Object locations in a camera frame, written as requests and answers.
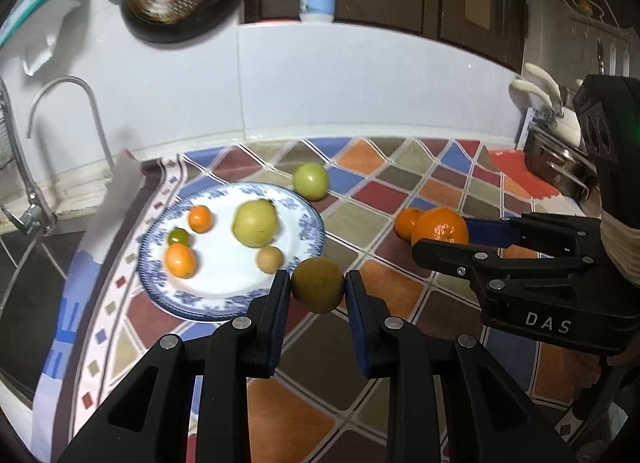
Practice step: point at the colourful diamond pattern tablecloth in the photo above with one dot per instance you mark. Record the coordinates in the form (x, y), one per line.
(380, 193)

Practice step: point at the small green tangerine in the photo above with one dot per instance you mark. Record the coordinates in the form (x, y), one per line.
(318, 285)
(178, 236)

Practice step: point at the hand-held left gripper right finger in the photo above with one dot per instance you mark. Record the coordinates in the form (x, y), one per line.
(357, 323)

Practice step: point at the orange tangerine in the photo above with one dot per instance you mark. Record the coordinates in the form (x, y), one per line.
(179, 261)
(405, 224)
(440, 227)
(200, 219)

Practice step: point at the steel pan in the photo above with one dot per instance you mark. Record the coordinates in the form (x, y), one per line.
(560, 163)

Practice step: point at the blue rimmed white plate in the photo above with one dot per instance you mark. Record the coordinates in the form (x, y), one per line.
(225, 273)

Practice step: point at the steel kitchen sink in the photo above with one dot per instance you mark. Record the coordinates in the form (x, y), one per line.
(30, 303)

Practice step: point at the white bowl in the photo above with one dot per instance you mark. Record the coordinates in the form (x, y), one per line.
(567, 125)

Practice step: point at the thin gooseneck faucet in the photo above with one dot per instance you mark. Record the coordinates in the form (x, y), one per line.
(65, 80)

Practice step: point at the large chrome faucet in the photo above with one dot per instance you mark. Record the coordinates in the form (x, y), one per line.
(30, 203)

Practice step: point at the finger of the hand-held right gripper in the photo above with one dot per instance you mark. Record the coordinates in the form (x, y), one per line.
(450, 255)
(487, 232)

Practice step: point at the large green apple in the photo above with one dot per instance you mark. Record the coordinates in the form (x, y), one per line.
(255, 223)

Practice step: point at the white dish rack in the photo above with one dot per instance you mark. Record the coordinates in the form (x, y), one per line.
(527, 128)

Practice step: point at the small tan fruit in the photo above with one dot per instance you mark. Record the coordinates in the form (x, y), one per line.
(269, 259)

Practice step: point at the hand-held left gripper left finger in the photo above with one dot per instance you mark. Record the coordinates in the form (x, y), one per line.
(280, 323)

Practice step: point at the small green apple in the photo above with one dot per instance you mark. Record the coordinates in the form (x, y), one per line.
(310, 181)

